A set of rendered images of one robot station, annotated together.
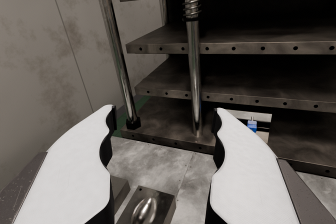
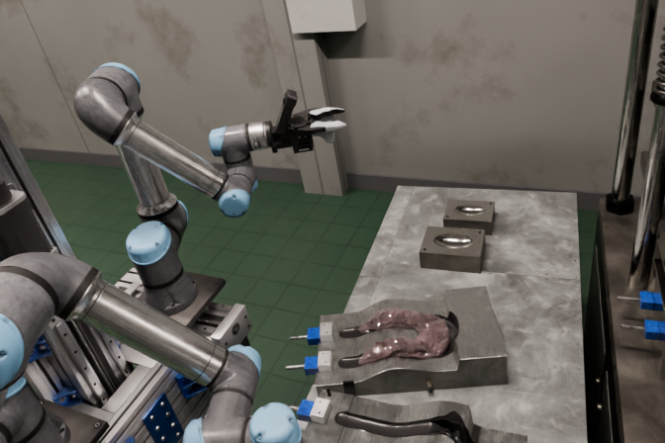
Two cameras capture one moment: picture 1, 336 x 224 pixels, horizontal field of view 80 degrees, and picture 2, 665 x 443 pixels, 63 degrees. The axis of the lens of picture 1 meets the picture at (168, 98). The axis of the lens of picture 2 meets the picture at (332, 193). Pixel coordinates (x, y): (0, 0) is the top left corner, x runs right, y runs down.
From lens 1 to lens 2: 142 cm
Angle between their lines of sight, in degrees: 75
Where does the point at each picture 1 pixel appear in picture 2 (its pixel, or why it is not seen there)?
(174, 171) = (532, 264)
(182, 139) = (611, 267)
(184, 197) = (495, 278)
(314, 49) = not seen: outside the picture
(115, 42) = (630, 71)
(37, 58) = not seen: outside the picture
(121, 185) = (483, 220)
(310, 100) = not seen: outside the picture
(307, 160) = (629, 427)
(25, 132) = (587, 126)
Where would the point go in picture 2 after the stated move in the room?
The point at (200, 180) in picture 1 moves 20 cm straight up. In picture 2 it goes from (525, 290) to (526, 239)
